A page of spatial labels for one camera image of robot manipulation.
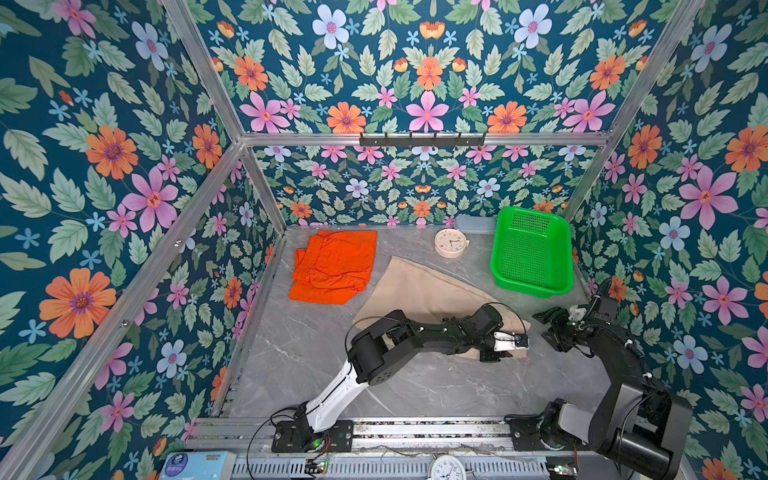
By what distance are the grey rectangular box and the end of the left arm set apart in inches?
17.3

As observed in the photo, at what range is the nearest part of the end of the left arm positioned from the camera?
75 centimetres

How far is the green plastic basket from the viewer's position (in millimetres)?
1036

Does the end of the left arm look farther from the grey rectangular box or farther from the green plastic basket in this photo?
the grey rectangular box

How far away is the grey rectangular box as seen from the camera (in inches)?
45.9
